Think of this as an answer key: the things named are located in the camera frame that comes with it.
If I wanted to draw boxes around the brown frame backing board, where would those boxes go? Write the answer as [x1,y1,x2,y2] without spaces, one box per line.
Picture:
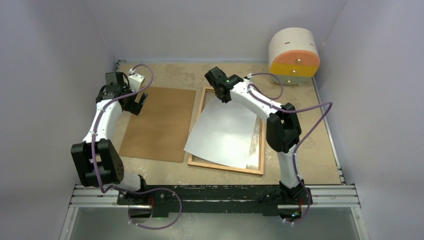
[119,86,196,163]

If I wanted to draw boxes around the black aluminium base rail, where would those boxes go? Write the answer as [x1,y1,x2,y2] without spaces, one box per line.
[68,183,360,220]

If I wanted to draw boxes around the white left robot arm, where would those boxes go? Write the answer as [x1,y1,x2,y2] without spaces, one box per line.
[70,72,149,205]

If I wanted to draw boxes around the wooden picture frame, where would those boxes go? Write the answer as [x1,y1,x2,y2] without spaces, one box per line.
[187,86,266,176]

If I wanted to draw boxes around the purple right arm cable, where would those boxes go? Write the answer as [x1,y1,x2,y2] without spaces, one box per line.
[244,72,333,226]

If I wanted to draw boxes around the round pastel drawer cabinet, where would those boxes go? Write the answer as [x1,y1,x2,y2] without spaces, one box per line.
[268,27,321,86]

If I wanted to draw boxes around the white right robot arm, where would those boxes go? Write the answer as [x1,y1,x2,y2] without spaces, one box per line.
[204,66,310,204]

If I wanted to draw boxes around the clear acrylic sheet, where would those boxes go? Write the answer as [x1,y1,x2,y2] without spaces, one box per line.
[184,87,264,175]

